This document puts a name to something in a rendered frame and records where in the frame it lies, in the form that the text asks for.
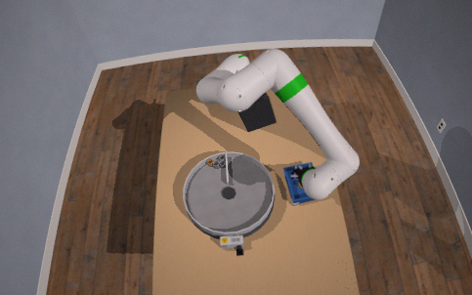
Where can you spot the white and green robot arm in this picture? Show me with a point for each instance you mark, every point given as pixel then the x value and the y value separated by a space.
pixel 246 82

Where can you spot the grey round turntable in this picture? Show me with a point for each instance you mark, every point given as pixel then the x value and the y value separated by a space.
pixel 228 203

